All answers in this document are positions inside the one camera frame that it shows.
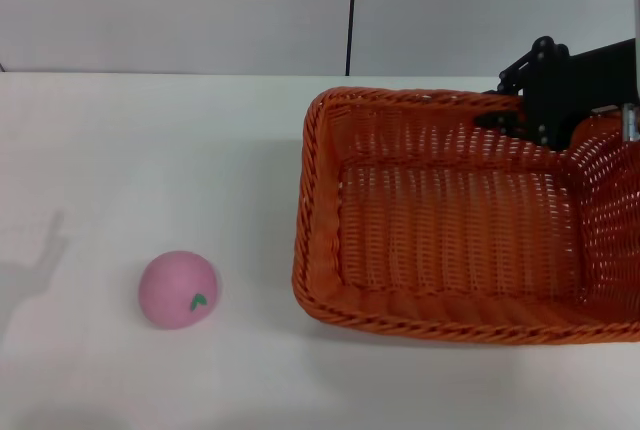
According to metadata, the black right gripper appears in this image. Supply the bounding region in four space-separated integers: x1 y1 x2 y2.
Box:
473 35 637 152

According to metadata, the orange woven plastic basket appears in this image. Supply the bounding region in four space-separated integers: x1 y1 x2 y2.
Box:
291 85 640 348

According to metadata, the pink toy peach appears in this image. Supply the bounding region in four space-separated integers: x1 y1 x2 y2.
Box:
138 250 223 332

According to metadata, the black vertical wall strip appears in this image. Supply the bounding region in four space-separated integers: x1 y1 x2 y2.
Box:
344 0 360 77

